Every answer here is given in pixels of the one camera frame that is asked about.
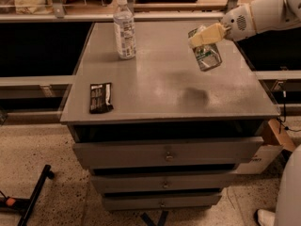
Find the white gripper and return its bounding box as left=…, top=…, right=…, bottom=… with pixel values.
left=188, top=4, right=256, bottom=49

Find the green silver 7up can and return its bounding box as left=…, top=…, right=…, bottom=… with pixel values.
left=188, top=25, right=222, bottom=72

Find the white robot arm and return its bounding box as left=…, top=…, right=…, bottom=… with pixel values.
left=188, top=0, right=301, bottom=226

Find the clear plastic water bottle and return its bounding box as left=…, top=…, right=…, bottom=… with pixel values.
left=113, top=0, right=135, bottom=59

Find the grey drawer cabinet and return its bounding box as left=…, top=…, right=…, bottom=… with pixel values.
left=61, top=22, right=279, bottom=199

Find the top grey drawer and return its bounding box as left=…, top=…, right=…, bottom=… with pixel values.
left=73, top=137, right=263, bottom=169

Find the grey drawer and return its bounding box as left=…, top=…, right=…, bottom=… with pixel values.
left=73, top=137, right=263, bottom=169
left=91, top=171, right=236, bottom=194
left=102, top=193, right=221, bottom=211

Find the cardboard box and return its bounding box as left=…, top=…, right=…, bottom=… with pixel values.
left=237, top=120, right=296, bottom=174

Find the black snack bar wrapper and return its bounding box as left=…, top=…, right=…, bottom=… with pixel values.
left=89, top=83, right=114, bottom=114

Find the middle grey drawer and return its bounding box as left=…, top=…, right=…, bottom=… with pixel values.
left=91, top=171, right=236, bottom=194

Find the white shoe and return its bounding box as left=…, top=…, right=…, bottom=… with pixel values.
left=255, top=209, right=276, bottom=226

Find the bottom grey drawer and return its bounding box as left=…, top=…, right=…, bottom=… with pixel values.
left=102, top=193, right=221, bottom=211

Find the black stand leg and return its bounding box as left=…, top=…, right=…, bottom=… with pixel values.
left=0, top=164, right=55, bottom=226

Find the metal shelf frame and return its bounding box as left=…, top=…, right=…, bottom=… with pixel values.
left=0, top=0, right=301, bottom=24

